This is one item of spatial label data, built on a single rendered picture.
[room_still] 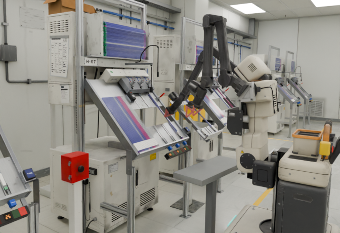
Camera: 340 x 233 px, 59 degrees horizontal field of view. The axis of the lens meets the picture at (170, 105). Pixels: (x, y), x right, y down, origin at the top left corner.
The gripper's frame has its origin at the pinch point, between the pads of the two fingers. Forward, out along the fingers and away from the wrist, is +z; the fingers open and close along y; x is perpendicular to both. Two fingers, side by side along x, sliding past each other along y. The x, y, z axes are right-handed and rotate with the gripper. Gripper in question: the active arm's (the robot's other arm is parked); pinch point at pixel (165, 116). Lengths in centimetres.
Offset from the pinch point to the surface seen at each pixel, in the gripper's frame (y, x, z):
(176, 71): -88, -61, 5
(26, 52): 19, -166, 86
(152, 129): 26.5, 9.7, 1.0
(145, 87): 6.9, -28.7, -4.8
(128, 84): 25.4, -33.3, -4.8
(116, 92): 37.1, -29.8, 1.2
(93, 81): 53, -42, 1
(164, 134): 17.1, 16.1, 1.0
